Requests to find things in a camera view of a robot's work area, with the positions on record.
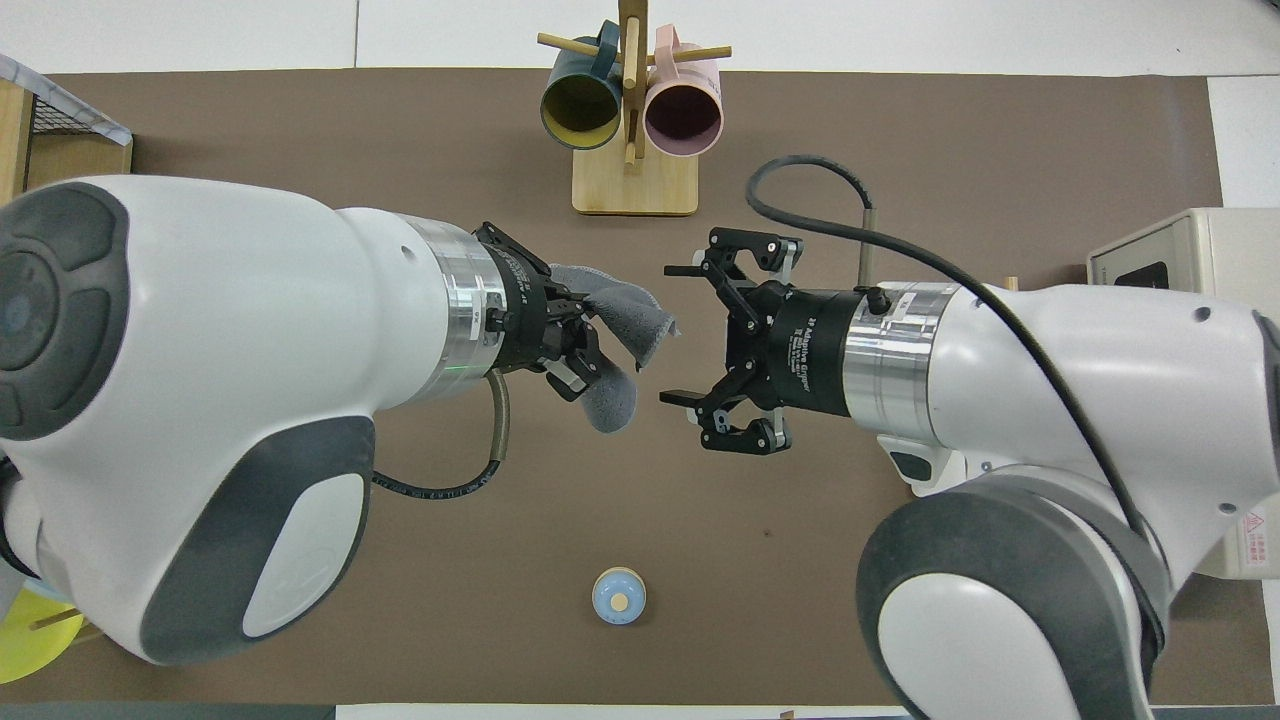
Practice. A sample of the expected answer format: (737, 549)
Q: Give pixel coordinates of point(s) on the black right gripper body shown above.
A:
(800, 350)

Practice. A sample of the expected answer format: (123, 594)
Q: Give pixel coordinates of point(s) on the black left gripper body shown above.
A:
(525, 310)

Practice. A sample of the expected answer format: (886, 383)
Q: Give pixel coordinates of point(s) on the purple and grey towel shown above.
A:
(630, 315)

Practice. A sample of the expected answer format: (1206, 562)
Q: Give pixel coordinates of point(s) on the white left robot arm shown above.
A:
(220, 350)

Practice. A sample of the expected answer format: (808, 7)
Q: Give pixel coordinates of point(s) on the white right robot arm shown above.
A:
(1050, 400)

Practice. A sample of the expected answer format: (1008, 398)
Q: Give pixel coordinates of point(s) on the wooden plate rack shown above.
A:
(62, 620)

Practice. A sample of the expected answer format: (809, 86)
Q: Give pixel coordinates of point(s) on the wooden mug tree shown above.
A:
(635, 185)

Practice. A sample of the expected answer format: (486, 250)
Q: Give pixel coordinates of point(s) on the brown table mat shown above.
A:
(640, 520)

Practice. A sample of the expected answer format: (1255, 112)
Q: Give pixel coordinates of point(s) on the pink mug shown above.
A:
(685, 115)

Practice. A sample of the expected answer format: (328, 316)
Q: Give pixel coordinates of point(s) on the dark teal mug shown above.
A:
(580, 110)

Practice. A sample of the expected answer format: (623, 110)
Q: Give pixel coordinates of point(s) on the blue call bell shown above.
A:
(619, 597)

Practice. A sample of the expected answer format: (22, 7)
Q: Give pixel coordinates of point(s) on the cream toaster oven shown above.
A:
(1190, 250)

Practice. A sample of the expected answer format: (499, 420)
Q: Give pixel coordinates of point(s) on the wooden shelf box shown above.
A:
(80, 160)

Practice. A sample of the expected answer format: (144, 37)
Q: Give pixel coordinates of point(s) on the yellow plate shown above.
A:
(25, 650)

